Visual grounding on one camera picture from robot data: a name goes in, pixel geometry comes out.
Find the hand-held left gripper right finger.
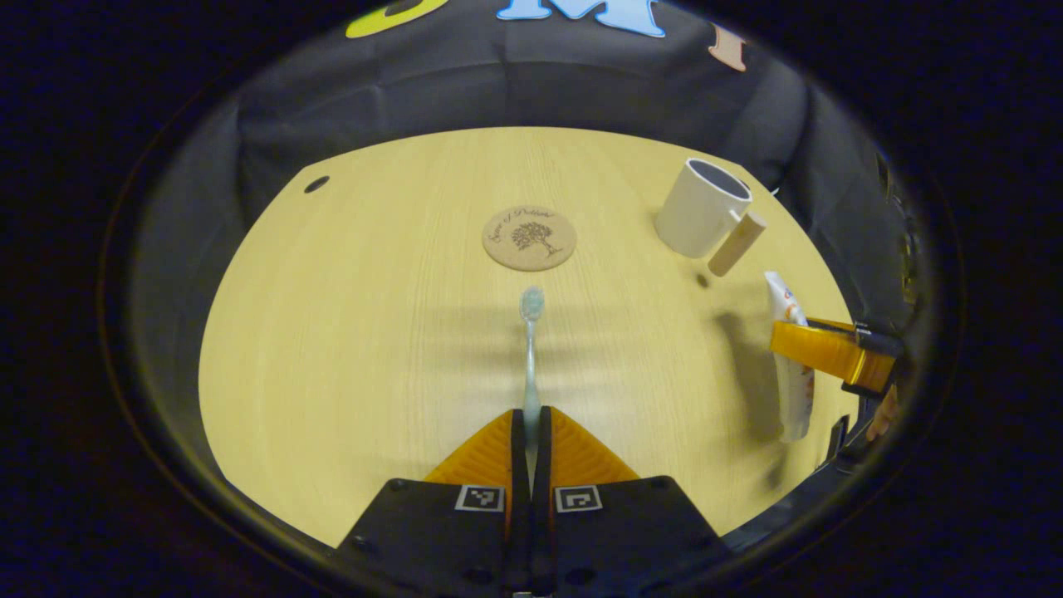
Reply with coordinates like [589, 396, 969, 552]
[531, 405, 733, 597]

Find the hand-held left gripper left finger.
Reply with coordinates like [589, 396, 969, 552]
[336, 407, 532, 597]

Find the white toothpaste tube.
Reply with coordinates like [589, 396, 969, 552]
[764, 271, 816, 444]

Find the white cup with wooden handle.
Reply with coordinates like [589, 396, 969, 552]
[654, 158, 769, 277]

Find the pale blue toothbrush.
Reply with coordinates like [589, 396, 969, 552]
[520, 287, 546, 493]

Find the round wooden coaster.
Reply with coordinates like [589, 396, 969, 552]
[483, 206, 577, 272]

